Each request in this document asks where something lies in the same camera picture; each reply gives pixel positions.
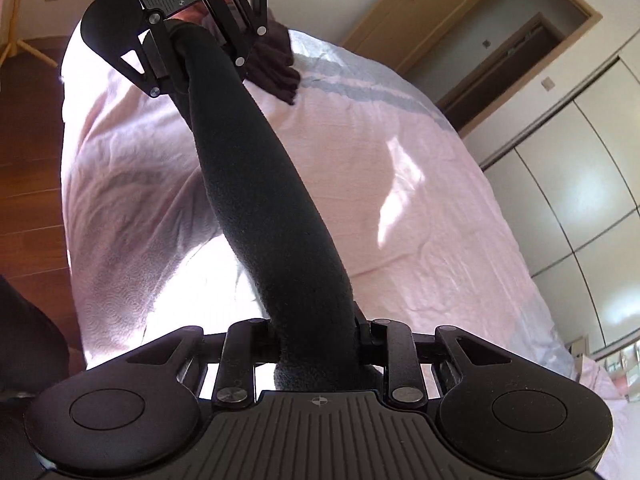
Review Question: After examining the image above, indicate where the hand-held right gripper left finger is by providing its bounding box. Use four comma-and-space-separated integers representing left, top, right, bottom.
127, 319, 271, 407

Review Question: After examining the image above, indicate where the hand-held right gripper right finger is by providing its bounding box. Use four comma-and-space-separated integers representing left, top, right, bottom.
357, 319, 511, 406

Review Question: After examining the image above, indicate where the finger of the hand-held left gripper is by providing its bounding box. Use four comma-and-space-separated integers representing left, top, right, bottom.
117, 7, 193, 98
200, 0, 271, 81

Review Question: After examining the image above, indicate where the dark green long-sleeve shirt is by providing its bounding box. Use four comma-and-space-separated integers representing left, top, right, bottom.
167, 20, 387, 393

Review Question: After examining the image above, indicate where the maroon folded cloth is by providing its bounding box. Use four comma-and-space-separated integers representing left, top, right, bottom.
247, 21, 302, 107

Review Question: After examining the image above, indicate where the wooden rack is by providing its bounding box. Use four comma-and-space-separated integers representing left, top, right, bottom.
0, 0, 60, 68

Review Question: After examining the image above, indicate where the pink bed cover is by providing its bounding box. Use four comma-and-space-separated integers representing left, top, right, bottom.
60, 25, 640, 480

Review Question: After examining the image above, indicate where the wooden door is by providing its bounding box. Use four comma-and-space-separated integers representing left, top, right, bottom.
340, 0, 603, 139

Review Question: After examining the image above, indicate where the beige bedside table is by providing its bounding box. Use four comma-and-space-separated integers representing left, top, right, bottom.
567, 335, 640, 402

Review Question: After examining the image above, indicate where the white wardrobe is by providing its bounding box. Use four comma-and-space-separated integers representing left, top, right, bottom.
477, 55, 640, 356

